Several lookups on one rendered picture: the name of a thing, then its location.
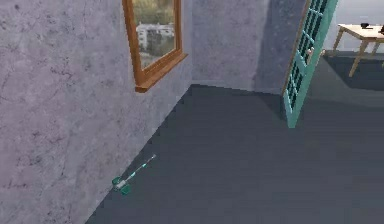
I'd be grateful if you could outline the wooden framed window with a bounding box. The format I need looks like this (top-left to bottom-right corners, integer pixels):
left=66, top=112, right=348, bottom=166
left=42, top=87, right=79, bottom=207
left=121, top=0, right=189, bottom=94

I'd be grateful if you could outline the teal glazed room door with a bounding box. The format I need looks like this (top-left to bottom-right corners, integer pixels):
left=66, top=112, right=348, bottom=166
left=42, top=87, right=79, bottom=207
left=282, top=0, right=339, bottom=129

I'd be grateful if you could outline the light wooden table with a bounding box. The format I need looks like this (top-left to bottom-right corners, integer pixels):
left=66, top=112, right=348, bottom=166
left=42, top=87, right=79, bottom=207
left=331, top=23, right=384, bottom=78

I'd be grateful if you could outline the pale door handle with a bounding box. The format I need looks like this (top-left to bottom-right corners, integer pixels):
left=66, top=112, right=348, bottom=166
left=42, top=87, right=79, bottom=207
left=305, top=47, right=315, bottom=66

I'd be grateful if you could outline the green grey floor mop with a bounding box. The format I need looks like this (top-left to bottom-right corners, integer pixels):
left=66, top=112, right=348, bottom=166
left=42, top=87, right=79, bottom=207
left=111, top=153, right=157, bottom=196

